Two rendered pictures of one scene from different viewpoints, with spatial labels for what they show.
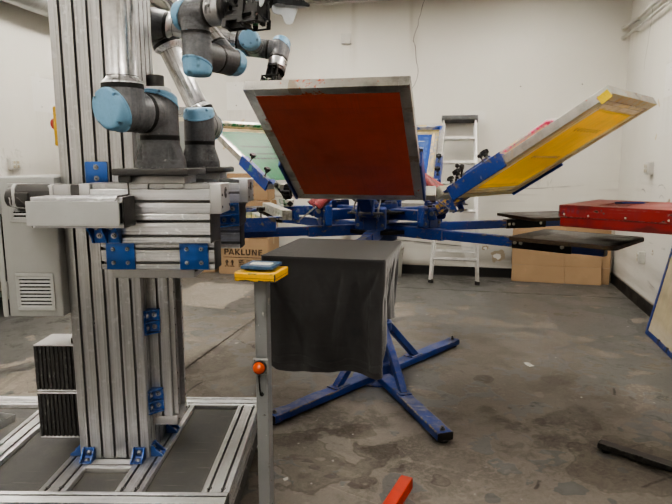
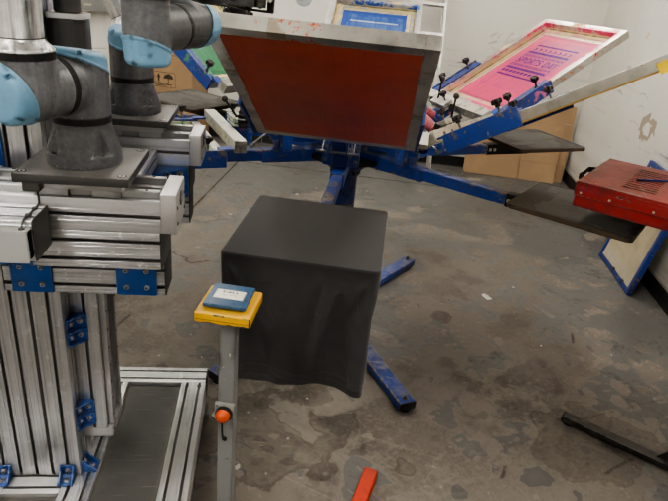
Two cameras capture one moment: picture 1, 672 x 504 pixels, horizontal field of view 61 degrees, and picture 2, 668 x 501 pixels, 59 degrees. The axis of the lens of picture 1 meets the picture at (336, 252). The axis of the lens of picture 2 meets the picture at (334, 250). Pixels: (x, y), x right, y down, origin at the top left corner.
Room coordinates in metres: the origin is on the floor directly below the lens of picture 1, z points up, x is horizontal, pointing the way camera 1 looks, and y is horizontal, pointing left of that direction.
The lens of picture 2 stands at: (0.52, 0.18, 1.66)
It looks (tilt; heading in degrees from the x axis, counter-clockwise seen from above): 25 degrees down; 351
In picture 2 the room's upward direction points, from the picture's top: 6 degrees clockwise
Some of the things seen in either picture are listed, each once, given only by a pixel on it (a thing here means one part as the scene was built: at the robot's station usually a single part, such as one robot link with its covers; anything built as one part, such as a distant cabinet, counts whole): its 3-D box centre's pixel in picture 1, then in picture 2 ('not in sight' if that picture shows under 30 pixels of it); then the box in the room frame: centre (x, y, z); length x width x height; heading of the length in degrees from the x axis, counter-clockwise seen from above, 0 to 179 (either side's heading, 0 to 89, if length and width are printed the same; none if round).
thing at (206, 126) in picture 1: (199, 123); (131, 50); (2.30, 0.53, 1.42); 0.13 x 0.12 x 0.14; 0
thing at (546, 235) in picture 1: (486, 237); (474, 186); (2.83, -0.74, 0.91); 1.34 x 0.40 x 0.08; 47
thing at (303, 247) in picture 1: (336, 248); (312, 229); (2.21, 0.00, 0.95); 0.48 x 0.44 x 0.01; 167
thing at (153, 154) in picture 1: (160, 152); (83, 136); (1.80, 0.54, 1.31); 0.15 x 0.15 x 0.10
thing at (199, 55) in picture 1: (201, 55); (152, 29); (1.58, 0.35, 1.56); 0.11 x 0.08 x 0.11; 153
